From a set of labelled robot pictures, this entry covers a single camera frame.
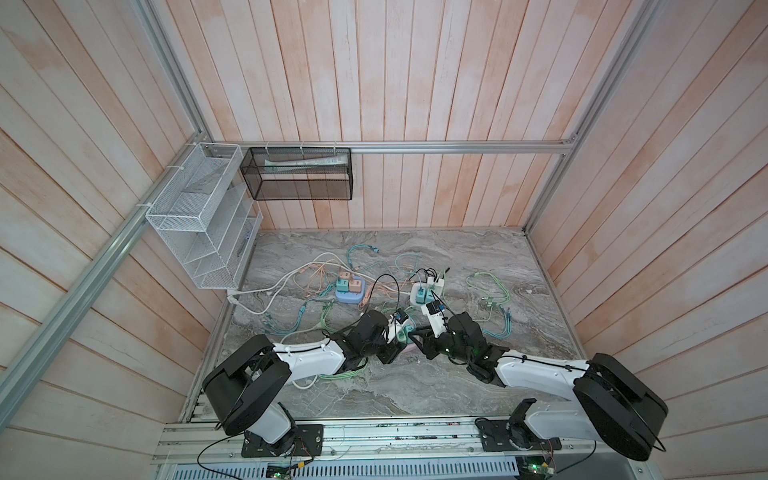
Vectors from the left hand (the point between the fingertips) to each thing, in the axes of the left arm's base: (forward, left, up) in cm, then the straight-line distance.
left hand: (397, 343), depth 87 cm
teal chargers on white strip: (+14, -9, +4) cm, 17 cm away
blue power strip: (+15, +14, 0) cm, 21 cm away
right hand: (+2, -4, +4) cm, 6 cm away
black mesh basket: (+54, +34, +22) cm, 67 cm away
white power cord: (+26, +36, -2) cm, 44 cm away
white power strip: (+17, -13, +6) cm, 22 cm away
